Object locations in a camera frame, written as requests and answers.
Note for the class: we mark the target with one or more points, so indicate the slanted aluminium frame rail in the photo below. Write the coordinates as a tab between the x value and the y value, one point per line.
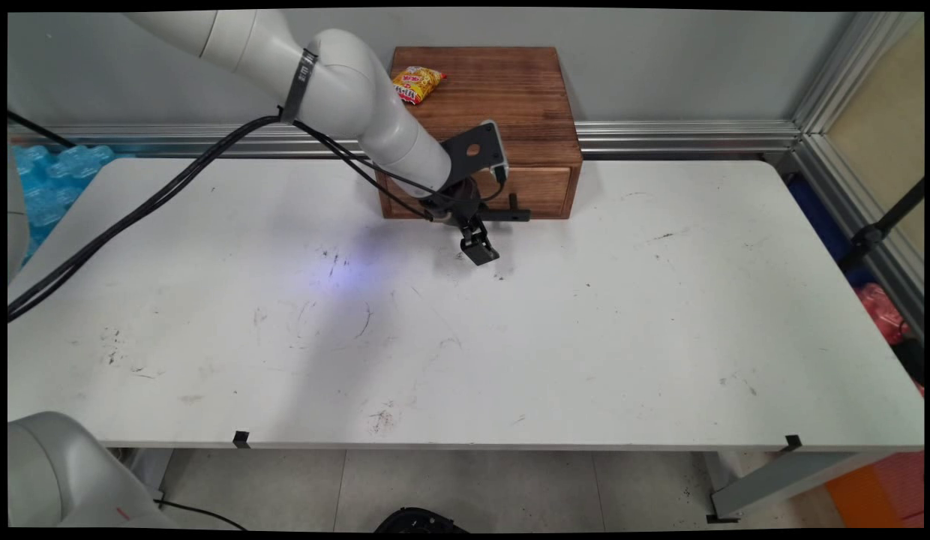
877	240

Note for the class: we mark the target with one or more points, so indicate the yellow snack packet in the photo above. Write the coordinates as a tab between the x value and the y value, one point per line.
418	83

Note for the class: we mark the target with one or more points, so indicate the red plastic bag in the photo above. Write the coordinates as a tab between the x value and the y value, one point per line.
881	311

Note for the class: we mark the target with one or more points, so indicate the brown wooden drawer cabinet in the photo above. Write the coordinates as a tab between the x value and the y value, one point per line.
525	105

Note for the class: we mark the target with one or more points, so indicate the orange box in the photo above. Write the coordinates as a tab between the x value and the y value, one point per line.
877	491

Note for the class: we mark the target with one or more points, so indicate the black tape marker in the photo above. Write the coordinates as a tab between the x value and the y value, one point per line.
241	439
793	442

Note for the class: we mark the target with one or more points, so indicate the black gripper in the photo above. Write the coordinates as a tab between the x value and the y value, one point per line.
456	202

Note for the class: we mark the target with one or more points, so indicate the black round floor object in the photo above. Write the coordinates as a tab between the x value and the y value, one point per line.
420	521

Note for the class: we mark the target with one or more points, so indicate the white table leg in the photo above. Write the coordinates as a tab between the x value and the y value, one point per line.
780	480
139	465

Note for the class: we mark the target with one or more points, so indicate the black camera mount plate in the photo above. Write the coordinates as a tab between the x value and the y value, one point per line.
469	154

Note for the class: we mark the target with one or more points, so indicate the upright aluminium frame post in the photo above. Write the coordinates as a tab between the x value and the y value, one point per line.
832	75

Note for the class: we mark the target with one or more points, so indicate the horizontal aluminium frame rail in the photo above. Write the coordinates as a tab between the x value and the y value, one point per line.
675	139

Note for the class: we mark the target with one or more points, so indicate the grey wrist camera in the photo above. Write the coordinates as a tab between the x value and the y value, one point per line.
499	150

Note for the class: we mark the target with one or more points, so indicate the black stand pole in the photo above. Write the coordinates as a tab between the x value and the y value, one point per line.
874	234

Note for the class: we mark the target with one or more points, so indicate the dark blue container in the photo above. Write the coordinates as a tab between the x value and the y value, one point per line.
817	217

